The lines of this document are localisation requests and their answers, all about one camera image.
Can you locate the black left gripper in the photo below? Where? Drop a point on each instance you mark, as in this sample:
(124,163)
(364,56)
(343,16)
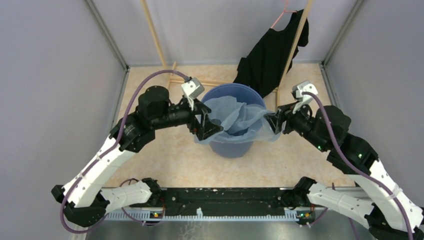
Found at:
(207,128)

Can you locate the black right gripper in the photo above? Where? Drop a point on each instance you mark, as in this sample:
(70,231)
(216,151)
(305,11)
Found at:
(285,113)

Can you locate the light blue plastic trash bag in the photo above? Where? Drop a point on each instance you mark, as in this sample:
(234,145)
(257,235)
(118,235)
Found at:
(242,122)

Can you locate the blue plastic trash bin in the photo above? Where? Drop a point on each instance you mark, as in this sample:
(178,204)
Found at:
(243,94)

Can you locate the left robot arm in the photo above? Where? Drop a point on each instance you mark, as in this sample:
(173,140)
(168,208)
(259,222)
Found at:
(85,201)

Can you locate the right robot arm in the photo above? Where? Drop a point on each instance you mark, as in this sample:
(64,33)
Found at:
(388,214)

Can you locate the black t-shirt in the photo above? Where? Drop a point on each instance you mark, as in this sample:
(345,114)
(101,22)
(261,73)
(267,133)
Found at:
(262,69)

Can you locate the pink clothes hanger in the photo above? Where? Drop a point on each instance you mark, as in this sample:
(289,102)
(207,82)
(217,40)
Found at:
(285,6)

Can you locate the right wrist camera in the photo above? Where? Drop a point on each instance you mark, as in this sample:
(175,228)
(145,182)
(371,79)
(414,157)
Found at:
(298,92)

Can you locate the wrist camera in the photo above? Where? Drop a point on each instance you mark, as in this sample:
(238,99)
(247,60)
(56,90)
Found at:
(191,89)
(298,92)

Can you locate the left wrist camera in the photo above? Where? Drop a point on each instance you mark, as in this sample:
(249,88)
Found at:
(191,89)

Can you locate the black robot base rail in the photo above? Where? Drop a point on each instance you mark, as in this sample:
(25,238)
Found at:
(231,202)

